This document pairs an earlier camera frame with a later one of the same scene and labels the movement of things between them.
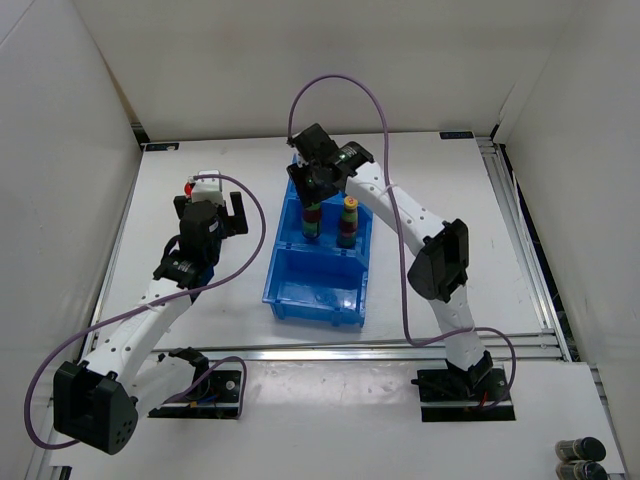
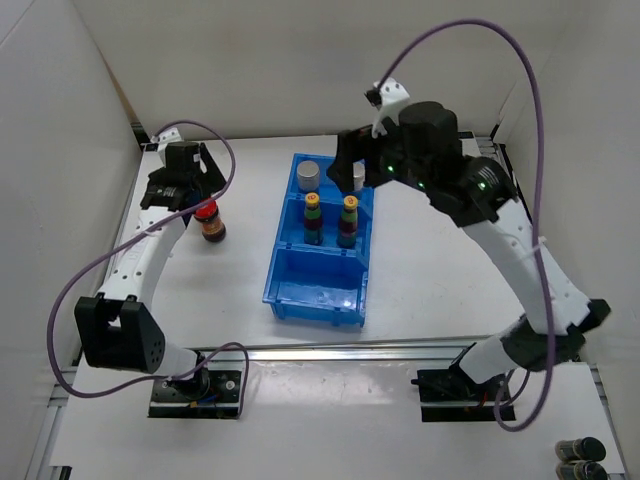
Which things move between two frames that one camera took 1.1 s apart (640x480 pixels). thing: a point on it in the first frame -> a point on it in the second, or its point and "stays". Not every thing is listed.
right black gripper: [297, 173] -> [352, 147]
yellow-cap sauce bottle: [347, 237] stays
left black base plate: [224, 400] stays
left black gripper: [235, 223] -> [211, 180]
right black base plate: [455, 396] stays
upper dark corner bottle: [588, 448] stays
